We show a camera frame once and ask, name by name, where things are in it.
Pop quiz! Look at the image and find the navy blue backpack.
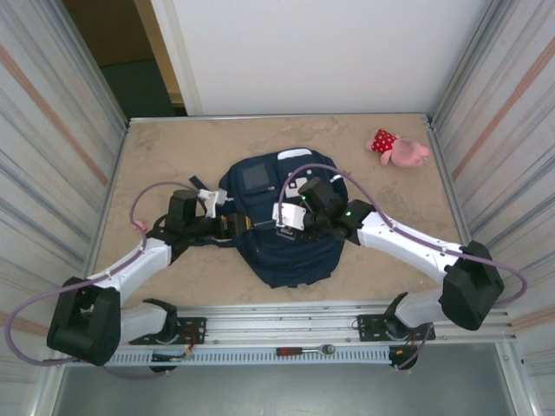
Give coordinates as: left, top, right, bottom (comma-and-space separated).
186, 146, 350, 290

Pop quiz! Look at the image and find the pink plush toy red dress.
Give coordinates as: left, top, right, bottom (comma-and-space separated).
364, 127, 432, 168

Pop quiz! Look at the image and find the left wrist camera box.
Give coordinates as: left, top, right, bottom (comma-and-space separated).
196, 187, 230, 218

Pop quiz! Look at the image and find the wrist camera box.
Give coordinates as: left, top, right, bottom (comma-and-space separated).
271, 201, 310, 243
196, 187, 230, 218

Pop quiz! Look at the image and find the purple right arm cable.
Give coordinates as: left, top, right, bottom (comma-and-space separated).
277, 163, 529, 372

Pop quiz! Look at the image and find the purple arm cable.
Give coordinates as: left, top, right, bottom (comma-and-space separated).
277, 163, 529, 372
7, 181, 205, 380

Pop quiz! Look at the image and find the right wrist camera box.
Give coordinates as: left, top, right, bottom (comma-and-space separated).
271, 201, 310, 243

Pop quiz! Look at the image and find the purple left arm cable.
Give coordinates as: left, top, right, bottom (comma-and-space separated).
7, 181, 205, 380

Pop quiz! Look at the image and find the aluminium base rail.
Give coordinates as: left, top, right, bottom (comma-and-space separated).
119, 301, 519, 350

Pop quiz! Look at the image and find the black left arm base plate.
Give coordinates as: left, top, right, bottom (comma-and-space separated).
128, 316, 208, 346

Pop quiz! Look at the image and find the white slotted cable duct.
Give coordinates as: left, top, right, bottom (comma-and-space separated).
112, 348, 392, 368

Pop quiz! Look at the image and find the red handled ratchet wrench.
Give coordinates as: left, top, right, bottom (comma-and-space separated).
276, 343, 336, 357

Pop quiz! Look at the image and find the red orange wire bundle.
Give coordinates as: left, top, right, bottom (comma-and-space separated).
151, 327, 205, 363

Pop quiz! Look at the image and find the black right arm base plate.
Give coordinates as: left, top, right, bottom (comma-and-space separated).
355, 313, 435, 343

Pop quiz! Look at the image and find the white door frame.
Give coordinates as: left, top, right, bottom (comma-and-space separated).
149, 0, 204, 117

